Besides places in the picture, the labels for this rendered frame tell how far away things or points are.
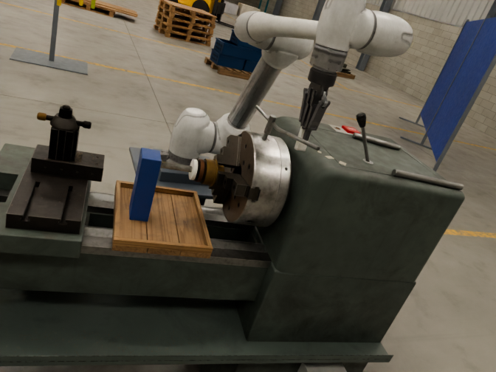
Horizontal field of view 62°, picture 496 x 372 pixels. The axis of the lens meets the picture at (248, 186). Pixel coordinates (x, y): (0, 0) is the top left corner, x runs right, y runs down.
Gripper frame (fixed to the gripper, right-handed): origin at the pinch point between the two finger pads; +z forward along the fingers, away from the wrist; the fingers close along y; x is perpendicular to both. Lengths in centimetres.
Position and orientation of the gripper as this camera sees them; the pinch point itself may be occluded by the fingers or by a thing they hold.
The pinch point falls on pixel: (302, 139)
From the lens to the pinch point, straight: 122.2
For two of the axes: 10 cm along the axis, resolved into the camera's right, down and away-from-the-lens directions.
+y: 2.8, 4.7, -8.4
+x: 9.3, 0.8, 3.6
